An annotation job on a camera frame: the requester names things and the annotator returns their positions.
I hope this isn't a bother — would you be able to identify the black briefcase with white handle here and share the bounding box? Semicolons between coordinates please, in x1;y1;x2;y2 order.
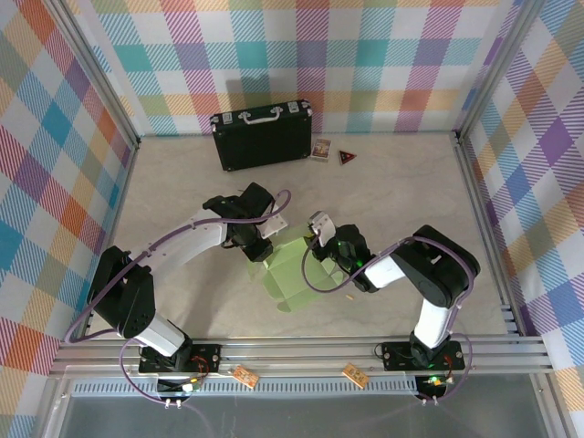
209;100;314;172

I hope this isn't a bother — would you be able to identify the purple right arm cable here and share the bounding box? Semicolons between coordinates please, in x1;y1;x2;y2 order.
301;235;475;407

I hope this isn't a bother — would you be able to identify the orange tag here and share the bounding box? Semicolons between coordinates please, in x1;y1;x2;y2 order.
341;363;369;387
230;364;259;389

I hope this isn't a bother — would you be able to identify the aluminium mounting rail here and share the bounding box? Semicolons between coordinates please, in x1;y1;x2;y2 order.
47;335;556;378

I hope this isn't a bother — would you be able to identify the light green paper box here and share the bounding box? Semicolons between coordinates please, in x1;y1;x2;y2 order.
245;222;346;314

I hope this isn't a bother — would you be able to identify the aluminium frame post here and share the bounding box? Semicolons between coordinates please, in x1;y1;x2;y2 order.
455;0;548;142
43;0;142;150

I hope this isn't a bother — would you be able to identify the aluminium side rail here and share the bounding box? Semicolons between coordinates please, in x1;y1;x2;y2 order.
449;130;530;337
75;136;141;341

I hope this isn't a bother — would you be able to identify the grey slotted cable duct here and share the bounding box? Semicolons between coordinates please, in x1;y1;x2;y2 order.
72;381;419;396

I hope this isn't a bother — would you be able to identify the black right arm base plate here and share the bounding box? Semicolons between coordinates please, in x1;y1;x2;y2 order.
381;340;466;371

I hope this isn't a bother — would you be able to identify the grey metal panel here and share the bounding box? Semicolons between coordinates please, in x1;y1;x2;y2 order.
38;394;571;438

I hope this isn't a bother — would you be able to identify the small printed card box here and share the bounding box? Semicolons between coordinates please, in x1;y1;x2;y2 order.
309;138;330;163

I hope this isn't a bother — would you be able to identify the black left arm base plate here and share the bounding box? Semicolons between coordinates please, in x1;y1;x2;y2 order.
138;344;224;373

